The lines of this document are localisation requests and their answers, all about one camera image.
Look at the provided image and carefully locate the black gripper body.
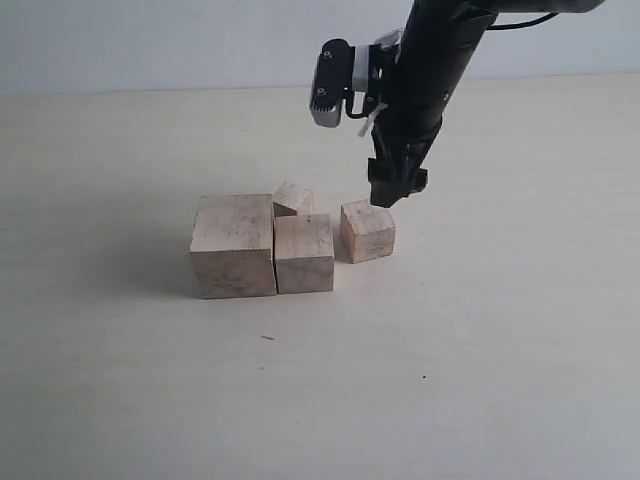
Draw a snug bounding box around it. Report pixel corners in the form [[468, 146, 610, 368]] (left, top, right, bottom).
[[367, 95, 445, 195]]

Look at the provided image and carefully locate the third largest wooden cube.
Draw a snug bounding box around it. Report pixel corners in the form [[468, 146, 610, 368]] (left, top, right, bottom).
[[340, 200, 396, 264]]

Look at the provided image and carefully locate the smallest wooden cube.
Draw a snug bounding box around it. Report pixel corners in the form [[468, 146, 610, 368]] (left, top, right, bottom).
[[273, 181, 314, 217]]

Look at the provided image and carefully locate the second largest wooden cube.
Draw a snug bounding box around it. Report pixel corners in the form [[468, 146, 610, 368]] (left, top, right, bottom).
[[274, 214, 335, 294]]

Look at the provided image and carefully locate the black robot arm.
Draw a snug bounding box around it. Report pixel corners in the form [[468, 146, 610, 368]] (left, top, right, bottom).
[[368, 0, 601, 208]]

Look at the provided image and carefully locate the white zip tie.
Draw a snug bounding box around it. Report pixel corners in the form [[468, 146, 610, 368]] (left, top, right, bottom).
[[357, 103, 388, 138]]

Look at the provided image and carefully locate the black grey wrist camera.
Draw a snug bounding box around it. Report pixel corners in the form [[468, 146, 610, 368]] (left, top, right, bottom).
[[309, 29, 403, 128]]

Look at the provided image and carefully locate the black camera cable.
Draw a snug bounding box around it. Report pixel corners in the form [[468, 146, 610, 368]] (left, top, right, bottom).
[[487, 10, 559, 31]]

